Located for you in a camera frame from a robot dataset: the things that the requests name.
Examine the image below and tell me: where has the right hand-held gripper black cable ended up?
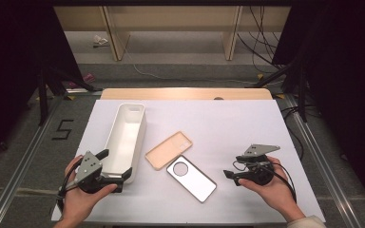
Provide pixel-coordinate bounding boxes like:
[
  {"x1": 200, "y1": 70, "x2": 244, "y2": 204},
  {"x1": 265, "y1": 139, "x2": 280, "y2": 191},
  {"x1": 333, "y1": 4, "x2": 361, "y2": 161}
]
[{"x1": 232, "y1": 160, "x2": 298, "y2": 203}]

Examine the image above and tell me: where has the light wooden shelf unit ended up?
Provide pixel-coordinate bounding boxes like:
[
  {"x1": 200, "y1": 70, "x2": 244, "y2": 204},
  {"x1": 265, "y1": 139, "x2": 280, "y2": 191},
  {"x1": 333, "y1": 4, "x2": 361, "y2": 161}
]
[{"x1": 53, "y1": 5, "x2": 292, "y2": 62}]

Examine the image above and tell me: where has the beige phone case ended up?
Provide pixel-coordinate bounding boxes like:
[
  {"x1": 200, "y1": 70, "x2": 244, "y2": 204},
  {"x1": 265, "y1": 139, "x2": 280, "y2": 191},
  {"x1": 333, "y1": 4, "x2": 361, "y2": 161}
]
[{"x1": 144, "y1": 130, "x2": 194, "y2": 171}]

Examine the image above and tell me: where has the pink flat object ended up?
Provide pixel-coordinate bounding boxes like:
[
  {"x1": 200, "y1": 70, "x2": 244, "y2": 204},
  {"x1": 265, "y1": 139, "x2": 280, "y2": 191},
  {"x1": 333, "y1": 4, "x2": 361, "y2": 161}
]
[{"x1": 68, "y1": 72, "x2": 96, "y2": 89}]

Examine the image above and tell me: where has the white crumpled wrapper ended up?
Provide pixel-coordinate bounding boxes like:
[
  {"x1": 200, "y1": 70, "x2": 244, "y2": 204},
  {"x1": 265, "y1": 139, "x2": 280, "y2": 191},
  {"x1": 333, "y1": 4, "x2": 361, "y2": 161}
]
[{"x1": 92, "y1": 34, "x2": 110, "y2": 48}]

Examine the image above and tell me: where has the hand-held gripper black cable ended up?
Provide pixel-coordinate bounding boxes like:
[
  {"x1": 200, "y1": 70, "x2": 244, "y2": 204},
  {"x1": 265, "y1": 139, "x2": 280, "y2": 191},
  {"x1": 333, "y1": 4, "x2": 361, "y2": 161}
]
[
  {"x1": 232, "y1": 160, "x2": 298, "y2": 203},
  {"x1": 56, "y1": 160, "x2": 84, "y2": 213}
]

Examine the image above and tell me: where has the left hand-held gripper black cable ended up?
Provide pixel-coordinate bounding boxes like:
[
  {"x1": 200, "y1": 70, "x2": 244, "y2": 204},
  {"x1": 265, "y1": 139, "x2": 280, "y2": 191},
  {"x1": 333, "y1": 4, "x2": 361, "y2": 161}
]
[{"x1": 56, "y1": 160, "x2": 84, "y2": 213}]

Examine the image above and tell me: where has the white plastic storage box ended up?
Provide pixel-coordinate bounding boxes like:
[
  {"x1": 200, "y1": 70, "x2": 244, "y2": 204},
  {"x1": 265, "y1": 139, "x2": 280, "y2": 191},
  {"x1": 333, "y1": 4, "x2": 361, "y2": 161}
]
[{"x1": 99, "y1": 103, "x2": 147, "y2": 184}]

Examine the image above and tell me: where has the person's right hand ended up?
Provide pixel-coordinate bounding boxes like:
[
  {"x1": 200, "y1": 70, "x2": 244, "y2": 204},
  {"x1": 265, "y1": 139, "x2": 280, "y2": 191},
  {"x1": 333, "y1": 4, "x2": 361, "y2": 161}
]
[{"x1": 238, "y1": 156, "x2": 306, "y2": 222}]

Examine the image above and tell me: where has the thin black floor cable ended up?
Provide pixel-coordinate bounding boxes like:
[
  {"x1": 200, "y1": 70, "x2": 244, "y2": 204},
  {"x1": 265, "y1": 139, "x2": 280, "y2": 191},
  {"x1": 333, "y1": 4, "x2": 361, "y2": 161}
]
[{"x1": 279, "y1": 105, "x2": 305, "y2": 161}]

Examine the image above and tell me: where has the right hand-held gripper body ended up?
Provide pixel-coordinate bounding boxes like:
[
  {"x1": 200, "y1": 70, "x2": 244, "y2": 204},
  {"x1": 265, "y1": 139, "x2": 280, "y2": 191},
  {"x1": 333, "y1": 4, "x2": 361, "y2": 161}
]
[{"x1": 233, "y1": 143, "x2": 281, "y2": 186}]

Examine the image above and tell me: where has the person's left hand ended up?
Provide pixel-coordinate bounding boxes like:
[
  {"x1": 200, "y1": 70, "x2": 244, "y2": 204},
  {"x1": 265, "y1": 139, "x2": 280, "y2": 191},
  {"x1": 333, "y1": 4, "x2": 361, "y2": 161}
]
[{"x1": 60, "y1": 155, "x2": 118, "y2": 224}]

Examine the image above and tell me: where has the metal floor rail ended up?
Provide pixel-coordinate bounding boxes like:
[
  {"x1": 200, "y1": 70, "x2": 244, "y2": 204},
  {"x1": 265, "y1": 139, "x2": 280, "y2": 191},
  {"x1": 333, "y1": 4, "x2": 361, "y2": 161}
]
[
  {"x1": 281, "y1": 94, "x2": 362, "y2": 228},
  {"x1": 0, "y1": 94, "x2": 65, "y2": 228}
]

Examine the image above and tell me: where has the white phone case dark rim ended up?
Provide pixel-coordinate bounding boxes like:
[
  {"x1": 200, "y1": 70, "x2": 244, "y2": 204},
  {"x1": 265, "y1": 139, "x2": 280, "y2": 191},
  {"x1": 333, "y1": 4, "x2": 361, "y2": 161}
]
[{"x1": 165, "y1": 155, "x2": 218, "y2": 203}]

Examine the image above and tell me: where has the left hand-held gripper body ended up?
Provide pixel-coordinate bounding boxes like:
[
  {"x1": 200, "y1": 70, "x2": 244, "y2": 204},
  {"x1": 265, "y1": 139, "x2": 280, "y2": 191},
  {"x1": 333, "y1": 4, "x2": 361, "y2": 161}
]
[{"x1": 74, "y1": 150, "x2": 125, "y2": 195}]

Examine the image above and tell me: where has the black metal stand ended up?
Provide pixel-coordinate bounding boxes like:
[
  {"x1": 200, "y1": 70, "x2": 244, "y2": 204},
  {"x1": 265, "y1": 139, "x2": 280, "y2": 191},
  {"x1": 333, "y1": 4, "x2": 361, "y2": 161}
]
[
  {"x1": 36, "y1": 63, "x2": 104, "y2": 127},
  {"x1": 253, "y1": 56, "x2": 310, "y2": 123}
]

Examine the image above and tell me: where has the black curtain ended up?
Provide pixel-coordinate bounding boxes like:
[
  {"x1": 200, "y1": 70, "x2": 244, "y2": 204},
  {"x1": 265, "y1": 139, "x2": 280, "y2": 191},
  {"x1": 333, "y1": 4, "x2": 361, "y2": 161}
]
[
  {"x1": 272, "y1": 0, "x2": 365, "y2": 217},
  {"x1": 0, "y1": 0, "x2": 84, "y2": 160}
]

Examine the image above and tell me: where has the bundle of black cables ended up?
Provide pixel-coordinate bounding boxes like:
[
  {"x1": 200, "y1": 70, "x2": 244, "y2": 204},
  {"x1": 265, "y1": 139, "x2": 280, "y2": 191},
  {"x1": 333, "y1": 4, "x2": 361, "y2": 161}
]
[{"x1": 237, "y1": 5, "x2": 286, "y2": 74}]

